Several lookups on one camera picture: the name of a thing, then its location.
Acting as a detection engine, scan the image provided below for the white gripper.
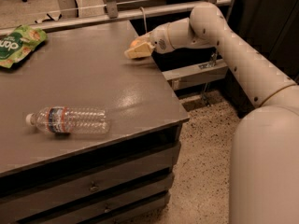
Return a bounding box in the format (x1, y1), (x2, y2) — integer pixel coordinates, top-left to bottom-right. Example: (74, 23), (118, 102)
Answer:
(124, 23), (174, 59)

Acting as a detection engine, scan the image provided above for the orange fruit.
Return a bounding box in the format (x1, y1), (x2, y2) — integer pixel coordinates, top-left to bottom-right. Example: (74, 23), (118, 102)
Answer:
(130, 40), (141, 48)

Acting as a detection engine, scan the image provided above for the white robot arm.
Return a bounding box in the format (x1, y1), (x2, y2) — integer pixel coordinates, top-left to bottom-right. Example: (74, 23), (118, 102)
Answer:
(125, 1), (299, 224)

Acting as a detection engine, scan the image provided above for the green rice chip bag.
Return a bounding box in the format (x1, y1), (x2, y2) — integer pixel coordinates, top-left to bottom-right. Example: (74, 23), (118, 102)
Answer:
(0, 25), (48, 68)

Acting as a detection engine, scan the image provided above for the clear plastic water bottle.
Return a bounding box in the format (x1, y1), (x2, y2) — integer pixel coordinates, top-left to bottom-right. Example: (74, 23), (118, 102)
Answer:
(25, 106), (110, 134)

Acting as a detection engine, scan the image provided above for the dark cabinet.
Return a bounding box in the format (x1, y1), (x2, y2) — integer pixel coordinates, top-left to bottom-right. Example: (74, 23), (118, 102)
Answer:
(223, 0), (299, 119)

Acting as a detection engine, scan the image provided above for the grey drawer cabinet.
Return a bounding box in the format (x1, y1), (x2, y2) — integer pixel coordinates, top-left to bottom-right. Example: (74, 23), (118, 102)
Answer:
(0, 125), (181, 224)

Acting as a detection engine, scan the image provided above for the grey cable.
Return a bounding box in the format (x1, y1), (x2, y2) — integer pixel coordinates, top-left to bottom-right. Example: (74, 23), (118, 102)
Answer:
(138, 7), (150, 35)

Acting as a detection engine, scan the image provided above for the grey metal frame rail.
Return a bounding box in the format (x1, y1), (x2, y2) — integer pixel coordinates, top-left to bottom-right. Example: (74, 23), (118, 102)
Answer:
(0, 0), (240, 91)

